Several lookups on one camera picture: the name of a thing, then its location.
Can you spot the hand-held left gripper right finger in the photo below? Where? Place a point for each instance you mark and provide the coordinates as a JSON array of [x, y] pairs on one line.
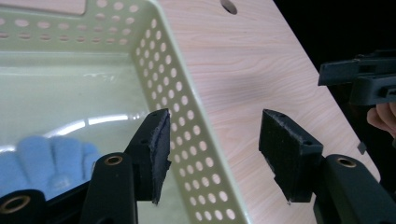
[[289, 155]]

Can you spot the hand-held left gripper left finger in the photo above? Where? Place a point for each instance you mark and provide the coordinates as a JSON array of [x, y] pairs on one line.
[[154, 155]]

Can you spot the pale green perforated plastic basket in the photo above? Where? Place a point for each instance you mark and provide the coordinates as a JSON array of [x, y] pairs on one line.
[[93, 77]]

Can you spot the blue knit glove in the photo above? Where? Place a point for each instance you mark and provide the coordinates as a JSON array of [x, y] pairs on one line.
[[46, 165]]

